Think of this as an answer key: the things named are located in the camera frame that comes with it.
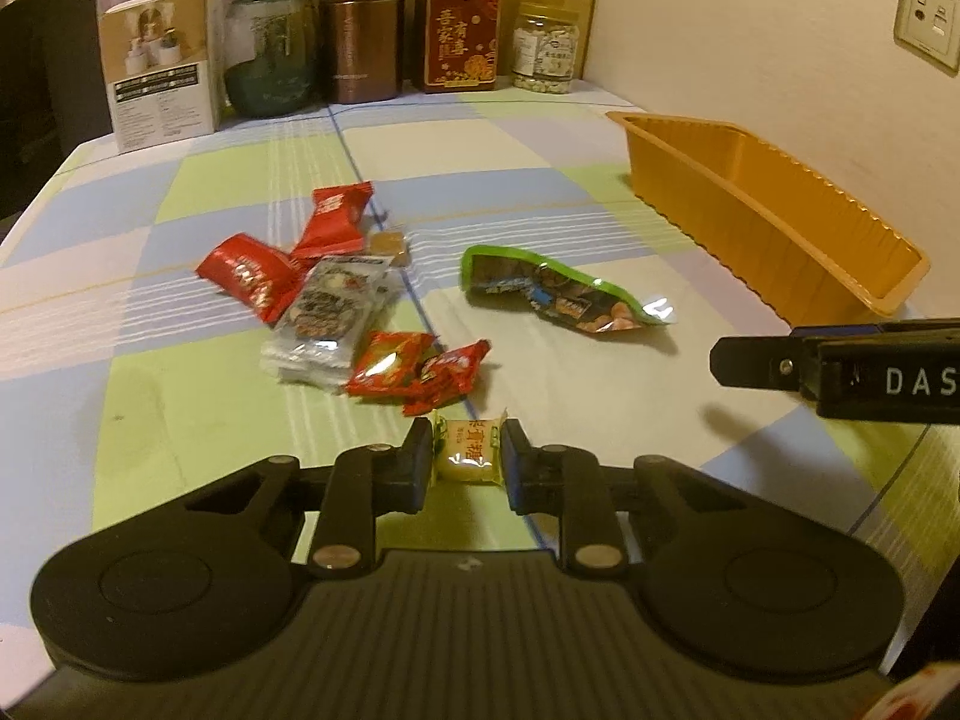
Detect green snack packet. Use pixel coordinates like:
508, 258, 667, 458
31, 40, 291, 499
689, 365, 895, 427
460, 244, 677, 343

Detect clear snack packet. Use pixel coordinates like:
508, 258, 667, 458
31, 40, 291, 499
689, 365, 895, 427
259, 254, 403, 392

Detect brown metal canister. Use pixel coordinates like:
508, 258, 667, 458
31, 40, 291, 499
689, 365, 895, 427
318, 0, 407, 105

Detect black chair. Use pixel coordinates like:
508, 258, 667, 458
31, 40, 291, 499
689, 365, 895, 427
0, 0, 114, 220

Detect red printed box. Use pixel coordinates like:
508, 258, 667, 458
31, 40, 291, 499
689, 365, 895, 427
414, 0, 506, 95

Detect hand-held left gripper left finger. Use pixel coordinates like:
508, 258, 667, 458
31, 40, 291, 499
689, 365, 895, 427
184, 416, 437, 579

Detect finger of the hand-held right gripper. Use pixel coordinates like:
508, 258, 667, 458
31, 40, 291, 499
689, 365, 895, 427
710, 334, 822, 394
790, 323, 883, 338

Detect beige wall data panel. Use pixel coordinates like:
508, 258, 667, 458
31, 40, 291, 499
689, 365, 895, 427
893, 0, 960, 77

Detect clear plastic nut jar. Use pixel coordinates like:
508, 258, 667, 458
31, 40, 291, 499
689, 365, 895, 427
512, 1, 583, 98

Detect red pillow snack packet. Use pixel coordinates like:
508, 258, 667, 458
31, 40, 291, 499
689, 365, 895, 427
289, 181, 375, 260

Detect orange plastic tray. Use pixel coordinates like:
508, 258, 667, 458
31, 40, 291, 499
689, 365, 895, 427
605, 110, 932, 328

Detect checked tablecloth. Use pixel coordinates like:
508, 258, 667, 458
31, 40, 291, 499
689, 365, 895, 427
0, 78, 960, 631

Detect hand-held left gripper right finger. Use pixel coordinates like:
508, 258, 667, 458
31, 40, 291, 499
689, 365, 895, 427
499, 418, 752, 579

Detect yellow candy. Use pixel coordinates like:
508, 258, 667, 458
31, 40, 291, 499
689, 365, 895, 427
433, 408, 512, 488

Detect green glass jar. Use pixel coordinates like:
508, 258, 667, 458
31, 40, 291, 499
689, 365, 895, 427
224, 0, 318, 119

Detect large red snack packet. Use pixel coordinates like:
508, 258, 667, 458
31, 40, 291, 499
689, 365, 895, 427
196, 233, 309, 326

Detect white cardboard box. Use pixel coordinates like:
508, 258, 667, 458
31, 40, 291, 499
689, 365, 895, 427
100, 0, 224, 155

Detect brown wrapped candy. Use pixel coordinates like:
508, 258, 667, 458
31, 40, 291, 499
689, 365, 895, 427
367, 230, 414, 268

